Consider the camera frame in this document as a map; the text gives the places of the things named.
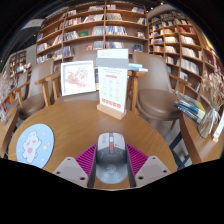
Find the white framed pink floral picture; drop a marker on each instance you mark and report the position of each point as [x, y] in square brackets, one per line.
[78, 78]

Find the round light blue mouse pad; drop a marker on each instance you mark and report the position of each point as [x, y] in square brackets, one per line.
[35, 145]

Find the white sign in wooden stand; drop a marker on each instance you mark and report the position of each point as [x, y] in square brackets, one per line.
[112, 86]

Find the white hanging ceiling sign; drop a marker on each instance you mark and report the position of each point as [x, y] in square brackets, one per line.
[33, 23]

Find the light blue book stack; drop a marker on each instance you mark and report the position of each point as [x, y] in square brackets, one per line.
[136, 66]

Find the brown padded wooden armchair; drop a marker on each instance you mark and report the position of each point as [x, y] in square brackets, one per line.
[33, 100]
[83, 99]
[156, 103]

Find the grey computer mouse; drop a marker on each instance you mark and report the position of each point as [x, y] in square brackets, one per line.
[111, 156]

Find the stack of books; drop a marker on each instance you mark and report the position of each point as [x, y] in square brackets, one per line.
[190, 108]

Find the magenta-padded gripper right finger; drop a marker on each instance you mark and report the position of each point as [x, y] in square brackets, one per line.
[151, 170]

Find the wide wooden bookshelf unit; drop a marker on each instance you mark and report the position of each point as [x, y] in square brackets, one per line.
[96, 23]

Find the dark covered book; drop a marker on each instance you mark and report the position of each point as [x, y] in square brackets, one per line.
[96, 78]

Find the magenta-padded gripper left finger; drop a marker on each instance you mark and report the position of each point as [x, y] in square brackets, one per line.
[71, 170]

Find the small white and red sign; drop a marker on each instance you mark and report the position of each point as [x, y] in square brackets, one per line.
[219, 130]

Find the distant wooden bookshelf unit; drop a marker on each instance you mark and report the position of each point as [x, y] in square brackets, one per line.
[18, 61]

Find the tall wooden bookshelf unit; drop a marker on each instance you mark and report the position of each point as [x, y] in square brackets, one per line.
[180, 40]

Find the round wooden side table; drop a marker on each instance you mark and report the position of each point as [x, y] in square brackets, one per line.
[200, 143]
[6, 133]

